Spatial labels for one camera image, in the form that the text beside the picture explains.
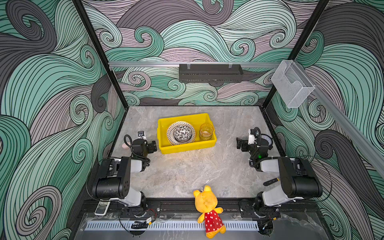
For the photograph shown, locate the dotted plate yellow rim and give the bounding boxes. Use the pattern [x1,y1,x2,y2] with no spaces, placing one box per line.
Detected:
[167,121,196,145]

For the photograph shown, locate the black leaf patterned bowl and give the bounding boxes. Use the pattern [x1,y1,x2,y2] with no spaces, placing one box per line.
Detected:
[173,125,192,143]

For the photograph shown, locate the pink plastic cup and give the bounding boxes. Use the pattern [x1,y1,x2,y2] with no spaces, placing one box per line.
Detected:
[199,123,214,141]

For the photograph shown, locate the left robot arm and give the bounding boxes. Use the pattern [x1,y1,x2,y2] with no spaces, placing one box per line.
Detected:
[90,131,157,216]

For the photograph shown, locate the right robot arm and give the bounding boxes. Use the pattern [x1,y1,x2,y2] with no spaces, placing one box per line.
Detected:
[236,127,323,210]

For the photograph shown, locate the yellow plastic bin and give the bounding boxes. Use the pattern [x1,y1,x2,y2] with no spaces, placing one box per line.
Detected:
[157,113,217,155]

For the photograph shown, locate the black alarm clock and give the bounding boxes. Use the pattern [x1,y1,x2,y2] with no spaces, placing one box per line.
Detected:
[261,134,274,150]

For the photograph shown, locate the black adjustable wrench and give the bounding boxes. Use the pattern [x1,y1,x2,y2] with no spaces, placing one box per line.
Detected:
[263,178,280,187]

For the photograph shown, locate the white remote control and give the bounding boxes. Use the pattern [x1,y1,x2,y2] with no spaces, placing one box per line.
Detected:
[94,201,111,216]

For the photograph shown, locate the yellow plush bear red dress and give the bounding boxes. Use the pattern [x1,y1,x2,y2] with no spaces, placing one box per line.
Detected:
[193,186,226,239]

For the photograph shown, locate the clear acrylic wall holder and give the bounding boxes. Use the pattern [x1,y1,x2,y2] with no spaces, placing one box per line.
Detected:
[271,60,315,109]

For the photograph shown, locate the white slotted cable duct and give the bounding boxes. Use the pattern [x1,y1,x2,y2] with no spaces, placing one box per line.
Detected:
[84,220,259,231]

